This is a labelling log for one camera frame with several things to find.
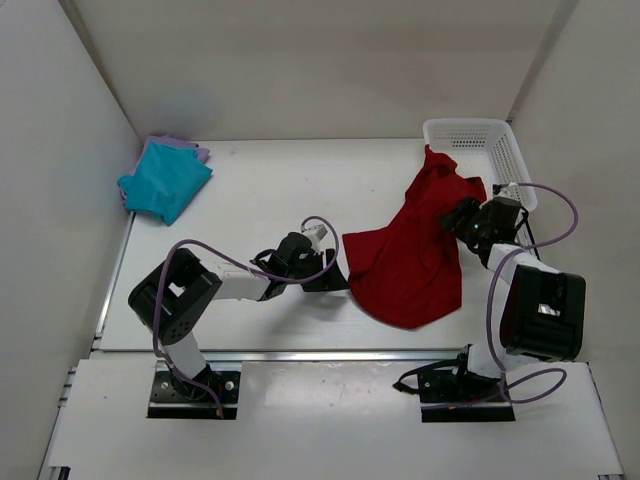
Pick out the red t shirt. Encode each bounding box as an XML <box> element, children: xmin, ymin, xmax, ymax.
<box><xmin>342</xmin><ymin>146</ymin><xmax>487</xmax><ymax>330</ymax></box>

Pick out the purple t shirt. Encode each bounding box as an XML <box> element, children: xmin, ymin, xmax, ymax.
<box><xmin>117</xmin><ymin>133</ymin><xmax>210</xmax><ymax>211</ymax></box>

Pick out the teal t shirt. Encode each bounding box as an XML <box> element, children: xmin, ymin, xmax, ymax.
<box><xmin>118</xmin><ymin>141</ymin><xmax>214</xmax><ymax>226</ymax></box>

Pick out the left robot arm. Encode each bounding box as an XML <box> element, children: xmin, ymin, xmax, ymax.
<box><xmin>128</xmin><ymin>224</ymin><xmax>349</xmax><ymax>400</ymax></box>

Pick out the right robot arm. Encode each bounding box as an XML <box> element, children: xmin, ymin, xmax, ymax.
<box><xmin>441</xmin><ymin>197</ymin><xmax>586</xmax><ymax>379</ymax></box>

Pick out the white plastic basket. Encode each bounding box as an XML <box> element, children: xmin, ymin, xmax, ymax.
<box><xmin>423</xmin><ymin>118</ymin><xmax>537</xmax><ymax>211</ymax></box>

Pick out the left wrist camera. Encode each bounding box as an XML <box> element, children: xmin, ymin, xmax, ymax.
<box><xmin>301</xmin><ymin>224</ymin><xmax>327</xmax><ymax>250</ymax></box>

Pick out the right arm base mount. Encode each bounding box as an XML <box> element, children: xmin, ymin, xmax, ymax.
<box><xmin>392</xmin><ymin>353</ymin><xmax>515</xmax><ymax>424</ymax></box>

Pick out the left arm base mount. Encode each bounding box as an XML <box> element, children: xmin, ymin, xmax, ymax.
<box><xmin>147</xmin><ymin>364</ymin><xmax>241</xmax><ymax>420</ymax></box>

